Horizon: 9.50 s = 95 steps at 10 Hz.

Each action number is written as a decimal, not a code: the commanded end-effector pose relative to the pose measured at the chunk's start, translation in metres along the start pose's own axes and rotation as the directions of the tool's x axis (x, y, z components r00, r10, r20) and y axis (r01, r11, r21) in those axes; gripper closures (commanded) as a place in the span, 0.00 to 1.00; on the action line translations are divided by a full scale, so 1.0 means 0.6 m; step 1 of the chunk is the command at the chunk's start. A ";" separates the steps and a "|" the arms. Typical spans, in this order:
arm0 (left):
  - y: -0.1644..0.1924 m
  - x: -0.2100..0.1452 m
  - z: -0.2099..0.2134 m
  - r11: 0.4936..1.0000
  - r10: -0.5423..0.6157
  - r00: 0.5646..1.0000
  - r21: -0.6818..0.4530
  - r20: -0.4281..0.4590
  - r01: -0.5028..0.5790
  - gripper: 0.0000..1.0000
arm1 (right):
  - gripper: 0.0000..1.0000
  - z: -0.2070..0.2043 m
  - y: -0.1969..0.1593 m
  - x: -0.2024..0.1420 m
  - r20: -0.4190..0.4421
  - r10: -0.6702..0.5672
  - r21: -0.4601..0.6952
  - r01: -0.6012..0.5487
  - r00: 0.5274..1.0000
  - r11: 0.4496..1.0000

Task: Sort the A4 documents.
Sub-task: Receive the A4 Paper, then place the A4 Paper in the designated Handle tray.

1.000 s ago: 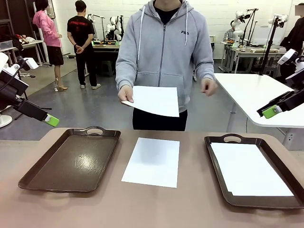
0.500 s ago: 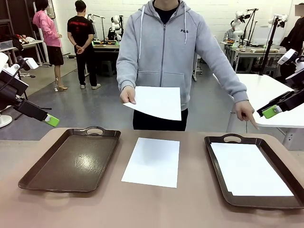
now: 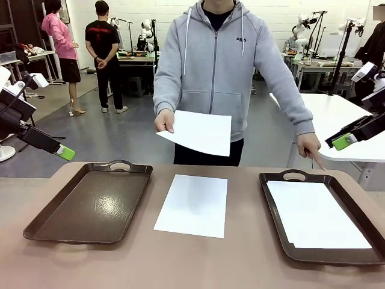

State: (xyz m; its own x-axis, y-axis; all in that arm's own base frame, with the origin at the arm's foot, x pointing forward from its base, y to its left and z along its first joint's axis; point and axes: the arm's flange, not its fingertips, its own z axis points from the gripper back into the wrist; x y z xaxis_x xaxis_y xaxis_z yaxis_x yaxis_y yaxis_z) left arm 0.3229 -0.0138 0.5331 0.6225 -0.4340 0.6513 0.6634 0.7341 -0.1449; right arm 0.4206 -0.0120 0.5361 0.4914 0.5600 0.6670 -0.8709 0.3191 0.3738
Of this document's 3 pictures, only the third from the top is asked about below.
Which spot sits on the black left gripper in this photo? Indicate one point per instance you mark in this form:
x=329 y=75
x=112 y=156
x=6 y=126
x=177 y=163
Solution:
x=10 y=120

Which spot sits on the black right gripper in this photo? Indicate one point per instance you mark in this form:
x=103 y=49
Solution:
x=380 y=125

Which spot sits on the white A4 paper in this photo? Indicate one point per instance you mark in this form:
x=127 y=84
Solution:
x=201 y=132
x=192 y=207
x=316 y=213

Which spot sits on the person's left forearm grey sleeve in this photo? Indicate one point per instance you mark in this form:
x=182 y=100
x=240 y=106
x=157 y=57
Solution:
x=297 y=111

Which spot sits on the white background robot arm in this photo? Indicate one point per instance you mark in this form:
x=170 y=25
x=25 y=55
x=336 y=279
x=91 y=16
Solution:
x=300 y=39

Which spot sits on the person's right forearm grey sleeve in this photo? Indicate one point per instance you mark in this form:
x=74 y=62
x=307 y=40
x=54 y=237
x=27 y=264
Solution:
x=165 y=96

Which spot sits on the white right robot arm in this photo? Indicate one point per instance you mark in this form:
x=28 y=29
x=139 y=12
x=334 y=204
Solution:
x=377 y=99

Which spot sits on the person's left hand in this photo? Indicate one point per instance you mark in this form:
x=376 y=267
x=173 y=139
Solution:
x=308 y=143

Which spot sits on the person's right hand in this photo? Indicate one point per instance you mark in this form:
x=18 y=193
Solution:
x=165 y=120

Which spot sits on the large white table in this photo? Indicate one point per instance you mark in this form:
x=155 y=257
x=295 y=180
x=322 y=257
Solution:
x=331 y=120

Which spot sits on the white round stand base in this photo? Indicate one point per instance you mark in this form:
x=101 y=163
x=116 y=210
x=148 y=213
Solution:
x=6 y=153

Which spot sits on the background table with wood pieces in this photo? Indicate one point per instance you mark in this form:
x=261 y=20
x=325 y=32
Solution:
x=319 y=64

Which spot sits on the brown plastic serving tray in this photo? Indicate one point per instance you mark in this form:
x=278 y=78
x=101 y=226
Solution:
x=90 y=204
x=275 y=219

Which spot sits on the black tripod stand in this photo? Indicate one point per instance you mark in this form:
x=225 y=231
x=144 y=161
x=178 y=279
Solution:
x=342 y=54

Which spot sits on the white topped side table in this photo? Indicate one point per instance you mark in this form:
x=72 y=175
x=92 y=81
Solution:
x=39 y=54

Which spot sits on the clear plastic bin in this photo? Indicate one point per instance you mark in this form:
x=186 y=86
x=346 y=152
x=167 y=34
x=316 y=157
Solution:
x=7 y=57

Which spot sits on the white box monitor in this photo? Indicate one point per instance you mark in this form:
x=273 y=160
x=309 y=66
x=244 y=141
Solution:
x=331 y=45

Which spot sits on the person in black clothes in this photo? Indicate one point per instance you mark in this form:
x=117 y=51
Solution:
x=374 y=42

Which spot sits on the person in pink hoodie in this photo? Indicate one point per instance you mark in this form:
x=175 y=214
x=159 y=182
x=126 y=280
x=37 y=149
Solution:
x=58 y=36

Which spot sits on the grey plastic stool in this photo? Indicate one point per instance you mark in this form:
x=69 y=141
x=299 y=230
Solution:
x=136 y=85

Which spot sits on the person in plaid shirt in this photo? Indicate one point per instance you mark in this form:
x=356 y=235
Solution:
x=289 y=43

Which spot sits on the person in black t-shirt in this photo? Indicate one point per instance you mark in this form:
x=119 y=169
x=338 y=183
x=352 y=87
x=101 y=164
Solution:
x=100 y=39

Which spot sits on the background workbench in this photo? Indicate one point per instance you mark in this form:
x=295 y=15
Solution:
x=135 y=60

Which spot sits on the person in grey hoodie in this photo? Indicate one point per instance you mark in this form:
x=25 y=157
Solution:
x=216 y=60

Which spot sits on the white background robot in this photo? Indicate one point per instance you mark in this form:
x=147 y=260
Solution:
x=146 y=25

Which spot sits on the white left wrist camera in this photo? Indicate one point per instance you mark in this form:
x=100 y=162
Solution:
x=39 y=80

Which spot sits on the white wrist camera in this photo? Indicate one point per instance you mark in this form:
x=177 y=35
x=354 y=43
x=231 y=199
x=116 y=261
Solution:
x=39 y=80
x=361 y=72

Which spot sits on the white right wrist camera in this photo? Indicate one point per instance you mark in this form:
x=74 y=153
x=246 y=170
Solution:
x=361 y=72

